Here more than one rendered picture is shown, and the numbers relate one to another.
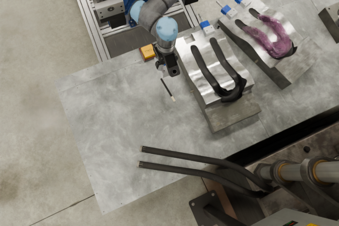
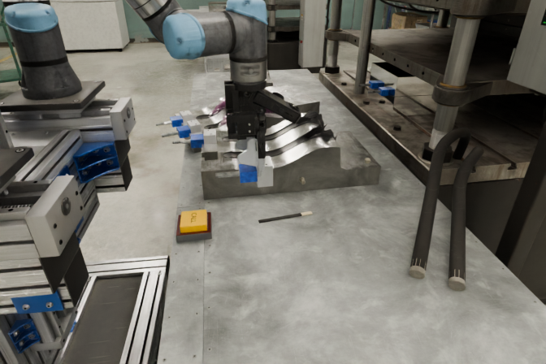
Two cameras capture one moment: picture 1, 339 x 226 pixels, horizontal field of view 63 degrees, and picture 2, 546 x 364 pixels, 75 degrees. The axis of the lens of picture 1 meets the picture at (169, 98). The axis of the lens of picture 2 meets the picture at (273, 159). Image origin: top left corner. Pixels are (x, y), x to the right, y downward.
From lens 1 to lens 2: 1.07 m
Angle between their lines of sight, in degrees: 57
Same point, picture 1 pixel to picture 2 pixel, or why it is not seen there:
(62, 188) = not seen: outside the picture
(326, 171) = not seen: outside the picture
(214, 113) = (349, 162)
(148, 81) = (258, 240)
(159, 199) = not seen: outside the picture
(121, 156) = (440, 319)
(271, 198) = not seen: hidden behind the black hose
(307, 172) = not seen: outside the picture
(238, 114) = (353, 145)
